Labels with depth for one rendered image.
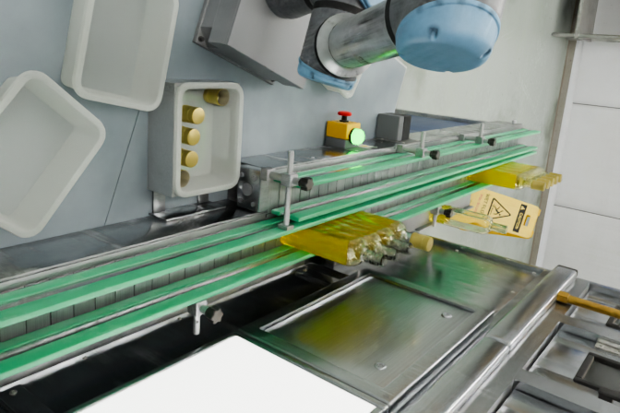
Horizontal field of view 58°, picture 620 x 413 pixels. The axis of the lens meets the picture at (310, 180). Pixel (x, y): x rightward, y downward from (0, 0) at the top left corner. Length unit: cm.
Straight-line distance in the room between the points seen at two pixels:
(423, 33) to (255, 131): 76
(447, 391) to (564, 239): 626
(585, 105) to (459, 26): 635
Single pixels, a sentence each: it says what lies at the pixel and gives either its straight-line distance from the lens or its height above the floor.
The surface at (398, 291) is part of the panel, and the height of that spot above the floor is 111.
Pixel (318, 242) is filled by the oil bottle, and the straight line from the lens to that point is 123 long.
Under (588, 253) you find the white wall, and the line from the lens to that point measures 722.
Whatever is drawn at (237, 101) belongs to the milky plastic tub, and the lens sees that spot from 118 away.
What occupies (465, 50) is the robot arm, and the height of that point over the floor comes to 140.
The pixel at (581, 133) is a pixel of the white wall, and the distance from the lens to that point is 702.
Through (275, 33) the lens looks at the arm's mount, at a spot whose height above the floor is 85.
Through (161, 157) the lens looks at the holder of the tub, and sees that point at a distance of 112.
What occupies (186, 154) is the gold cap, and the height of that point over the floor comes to 81.
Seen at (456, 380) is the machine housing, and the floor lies 136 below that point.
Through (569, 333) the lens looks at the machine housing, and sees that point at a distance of 145.
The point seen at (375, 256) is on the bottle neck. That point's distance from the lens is 118.
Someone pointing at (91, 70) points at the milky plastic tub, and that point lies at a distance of 107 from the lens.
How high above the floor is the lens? 166
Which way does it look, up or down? 36 degrees down
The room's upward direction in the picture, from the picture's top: 104 degrees clockwise
